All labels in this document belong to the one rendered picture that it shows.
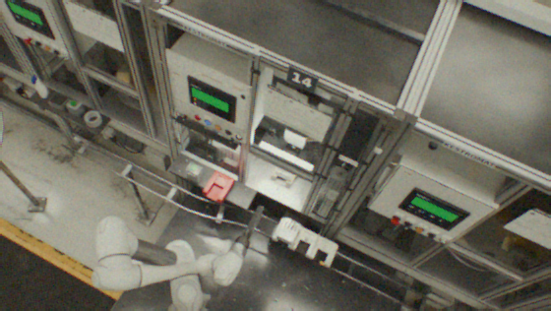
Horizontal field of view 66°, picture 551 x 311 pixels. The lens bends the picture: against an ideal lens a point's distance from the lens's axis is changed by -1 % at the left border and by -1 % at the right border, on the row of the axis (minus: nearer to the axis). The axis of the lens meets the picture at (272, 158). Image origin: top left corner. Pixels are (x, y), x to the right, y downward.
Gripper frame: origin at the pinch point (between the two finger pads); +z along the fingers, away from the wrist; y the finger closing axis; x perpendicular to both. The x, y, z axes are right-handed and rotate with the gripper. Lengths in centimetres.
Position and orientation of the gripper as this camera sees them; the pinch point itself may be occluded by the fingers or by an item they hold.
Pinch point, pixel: (259, 214)
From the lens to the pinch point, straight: 230.2
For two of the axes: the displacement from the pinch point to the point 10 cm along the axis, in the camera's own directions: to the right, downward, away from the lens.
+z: 4.4, -7.6, 4.8
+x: -8.9, -4.3, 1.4
